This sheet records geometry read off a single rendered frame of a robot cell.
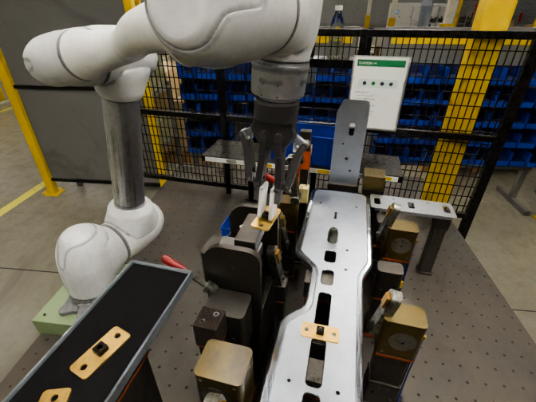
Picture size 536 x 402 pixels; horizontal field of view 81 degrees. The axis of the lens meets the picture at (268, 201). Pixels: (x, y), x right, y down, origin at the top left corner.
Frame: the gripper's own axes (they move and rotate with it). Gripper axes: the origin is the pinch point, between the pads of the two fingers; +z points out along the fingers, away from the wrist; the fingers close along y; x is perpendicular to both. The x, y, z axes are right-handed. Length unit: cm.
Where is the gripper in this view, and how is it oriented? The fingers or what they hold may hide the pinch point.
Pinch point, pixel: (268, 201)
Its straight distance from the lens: 62.5
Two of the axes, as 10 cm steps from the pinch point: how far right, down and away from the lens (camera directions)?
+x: 3.5, -4.7, 8.1
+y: 9.4, 2.4, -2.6
